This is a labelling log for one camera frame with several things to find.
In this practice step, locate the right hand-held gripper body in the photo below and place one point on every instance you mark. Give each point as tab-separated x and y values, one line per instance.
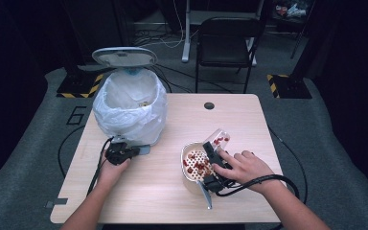
215	183

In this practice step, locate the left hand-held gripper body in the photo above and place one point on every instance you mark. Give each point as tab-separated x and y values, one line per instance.
116	153

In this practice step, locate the red food pieces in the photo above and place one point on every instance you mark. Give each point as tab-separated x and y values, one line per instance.
198	166
220	140

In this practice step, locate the clear plastic cup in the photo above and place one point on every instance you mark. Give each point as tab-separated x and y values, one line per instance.
219	139

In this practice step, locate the beige strainer bowl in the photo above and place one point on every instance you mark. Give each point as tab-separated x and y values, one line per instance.
190	182

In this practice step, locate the grey pedal trash can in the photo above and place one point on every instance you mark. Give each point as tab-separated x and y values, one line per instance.
124	57

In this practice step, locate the person's left hand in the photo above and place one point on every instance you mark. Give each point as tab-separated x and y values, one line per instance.
113	174

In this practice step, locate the person's right hand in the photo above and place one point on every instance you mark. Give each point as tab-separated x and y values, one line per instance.
249	169

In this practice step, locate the white plastic trash bag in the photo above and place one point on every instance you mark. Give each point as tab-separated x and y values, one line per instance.
131	121

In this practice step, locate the yellowish scrap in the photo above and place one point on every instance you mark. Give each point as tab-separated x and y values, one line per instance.
144	103

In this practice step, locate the grey tape strip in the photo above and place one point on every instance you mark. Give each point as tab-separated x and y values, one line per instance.
57	202

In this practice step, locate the yellow black striped stand base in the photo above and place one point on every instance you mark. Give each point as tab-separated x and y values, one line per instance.
289	87
76	87

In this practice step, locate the black folding chair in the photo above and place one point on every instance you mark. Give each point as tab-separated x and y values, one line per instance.
226	51

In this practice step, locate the colourful clutter pile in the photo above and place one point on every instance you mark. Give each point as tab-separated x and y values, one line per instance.
290	10

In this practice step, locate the white desk frame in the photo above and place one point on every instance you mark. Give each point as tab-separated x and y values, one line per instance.
186	38

